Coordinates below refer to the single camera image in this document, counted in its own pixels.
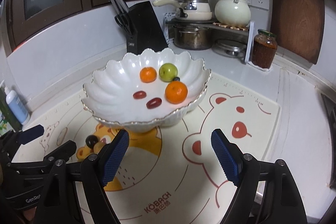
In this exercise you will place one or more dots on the orange mandarin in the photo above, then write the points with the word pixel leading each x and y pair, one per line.
pixel 176 92
pixel 148 74

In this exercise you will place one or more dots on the black knife block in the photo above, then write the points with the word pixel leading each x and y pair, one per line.
pixel 147 27

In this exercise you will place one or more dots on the brown wooden cutting board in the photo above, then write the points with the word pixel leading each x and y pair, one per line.
pixel 296 16

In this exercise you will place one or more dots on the green apple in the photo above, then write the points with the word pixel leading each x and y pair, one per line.
pixel 168 71

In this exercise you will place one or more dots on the white blue pump bottle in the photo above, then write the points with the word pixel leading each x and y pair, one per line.
pixel 17 106

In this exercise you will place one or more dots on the tan longan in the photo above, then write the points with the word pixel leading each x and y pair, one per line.
pixel 99 147

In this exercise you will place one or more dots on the steel pot lid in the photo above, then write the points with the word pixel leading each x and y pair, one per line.
pixel 231 47

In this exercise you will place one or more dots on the blueberry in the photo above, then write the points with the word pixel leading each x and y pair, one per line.
pixel 176 79

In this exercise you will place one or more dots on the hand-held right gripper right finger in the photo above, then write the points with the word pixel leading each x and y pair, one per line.
pixel 225 158

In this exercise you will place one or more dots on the bear print silicone mat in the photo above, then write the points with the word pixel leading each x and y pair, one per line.
pixel 170 174

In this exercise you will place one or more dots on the white corner pot rack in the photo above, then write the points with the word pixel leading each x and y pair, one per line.
pixel 249 43

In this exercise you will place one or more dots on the red sauce jar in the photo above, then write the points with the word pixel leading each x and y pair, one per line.
pixel 263 50

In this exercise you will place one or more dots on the large steel pot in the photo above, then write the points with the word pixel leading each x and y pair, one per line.
pixel 193 37

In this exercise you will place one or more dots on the person's left forearm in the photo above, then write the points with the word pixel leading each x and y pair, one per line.
pixel 29 216

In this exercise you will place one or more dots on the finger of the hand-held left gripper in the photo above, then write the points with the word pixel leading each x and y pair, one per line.
pixel 32 132
pixel 65 149

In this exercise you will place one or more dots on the white scalloped bowl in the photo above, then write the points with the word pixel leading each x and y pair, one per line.
pixel 118 98

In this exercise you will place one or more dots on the dark purple grape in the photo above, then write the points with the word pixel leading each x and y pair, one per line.
pixel 91 140

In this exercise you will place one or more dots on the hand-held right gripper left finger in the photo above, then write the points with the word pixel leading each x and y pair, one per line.
pixel 115 158

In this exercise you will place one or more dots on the round cream lidded pot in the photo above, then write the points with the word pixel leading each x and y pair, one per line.
pixel 232 11

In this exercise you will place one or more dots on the black kitchen scissors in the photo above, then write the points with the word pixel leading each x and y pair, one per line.
pixel 126 23

